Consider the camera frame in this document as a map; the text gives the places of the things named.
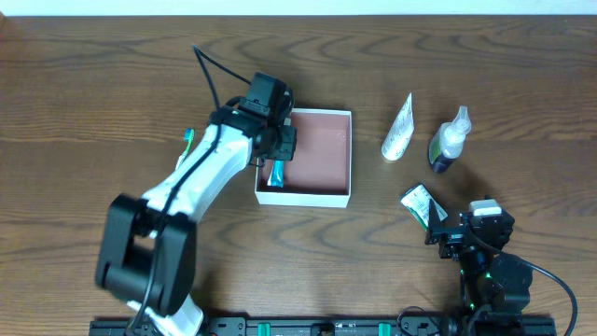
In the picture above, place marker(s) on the white and green soap packet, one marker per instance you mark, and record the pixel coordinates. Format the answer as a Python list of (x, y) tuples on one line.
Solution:
[(417, 200)]

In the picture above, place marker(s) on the small teal toothpaste tube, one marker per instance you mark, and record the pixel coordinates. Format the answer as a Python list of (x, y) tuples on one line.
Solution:
[(276, 178)]

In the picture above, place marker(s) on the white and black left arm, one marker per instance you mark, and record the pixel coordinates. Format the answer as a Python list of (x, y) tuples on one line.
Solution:
[(148, 252)]

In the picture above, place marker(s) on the white box with pink interior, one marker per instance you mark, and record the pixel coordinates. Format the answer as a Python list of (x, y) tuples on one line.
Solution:
[(320, 174)]

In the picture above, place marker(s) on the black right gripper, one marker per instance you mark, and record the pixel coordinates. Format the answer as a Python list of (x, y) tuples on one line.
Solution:
[(444, 234)]

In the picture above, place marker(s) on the clear pump bottle blue liquid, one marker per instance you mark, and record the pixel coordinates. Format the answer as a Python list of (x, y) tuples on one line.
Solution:
[(448, 143)]

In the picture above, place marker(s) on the white bamboo print tube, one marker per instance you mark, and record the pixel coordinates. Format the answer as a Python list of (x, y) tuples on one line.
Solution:
[(400, 133)]

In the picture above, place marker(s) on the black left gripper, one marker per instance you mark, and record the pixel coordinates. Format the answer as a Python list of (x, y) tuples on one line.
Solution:
[(284, 143)]

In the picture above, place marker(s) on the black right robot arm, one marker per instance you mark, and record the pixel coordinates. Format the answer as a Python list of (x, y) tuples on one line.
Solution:
[(489, 275)]

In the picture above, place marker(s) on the black rail with green clips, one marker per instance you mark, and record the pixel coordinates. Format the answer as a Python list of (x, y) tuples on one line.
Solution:
[(405, 325)]

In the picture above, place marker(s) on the green and white toothbrush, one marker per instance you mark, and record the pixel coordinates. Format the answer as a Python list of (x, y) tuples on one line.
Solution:
[(188, 138)]

